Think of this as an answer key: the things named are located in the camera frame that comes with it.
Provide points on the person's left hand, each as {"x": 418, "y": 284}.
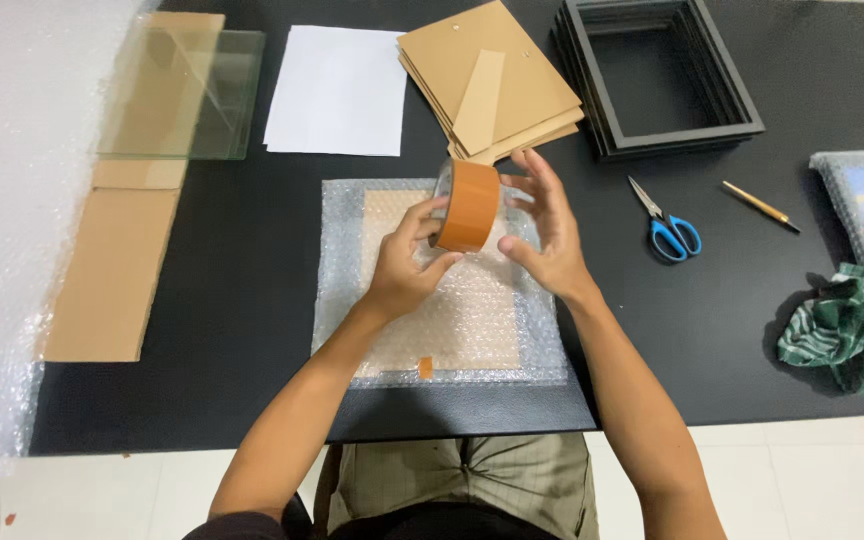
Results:
{"x": 396, "y": 276}

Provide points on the person's right hand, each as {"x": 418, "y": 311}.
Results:
{"x": 558, "y": 247}

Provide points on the brown packing tape roll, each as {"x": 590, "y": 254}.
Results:
{"x": 471, "y": 206}

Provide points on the small brown tape piece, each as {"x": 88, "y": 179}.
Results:
{"x": 425, "y": 367}

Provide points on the stack of brown backing boards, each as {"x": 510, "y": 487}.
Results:
{"x": 529, "y": 82}

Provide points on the stack of black picture frames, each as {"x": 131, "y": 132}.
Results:
{"x": 597, "y": 82}

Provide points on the stack of white paper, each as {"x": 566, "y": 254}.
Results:
{"x": 338, "y": 90}

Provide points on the gold craft knife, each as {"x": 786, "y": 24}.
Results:
{"x": 758, "y": 204}

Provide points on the person's khaki trousers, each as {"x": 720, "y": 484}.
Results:
{"x": 477, "y": 472}

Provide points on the person's dark shirt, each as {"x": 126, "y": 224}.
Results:
{"x": 439, "y": 525}

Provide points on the black chair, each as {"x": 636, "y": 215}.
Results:
{"x": 297, "y": 519}

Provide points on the stack of clear glass panes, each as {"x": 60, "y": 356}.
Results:
{"x": 177, "y": 105}

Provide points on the long brown cardboard sheet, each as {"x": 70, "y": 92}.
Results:
{"x": 113, "y": 277}

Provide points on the green striped cloth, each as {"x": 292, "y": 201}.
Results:
{"x": 848, "y": 330}

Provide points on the large bubble wrap sheet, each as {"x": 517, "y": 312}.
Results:
{"x": 12, "y": 210}

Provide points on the bubble-wrapped brown-backed frame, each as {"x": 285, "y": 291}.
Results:
{"x": 469, "y": 330}

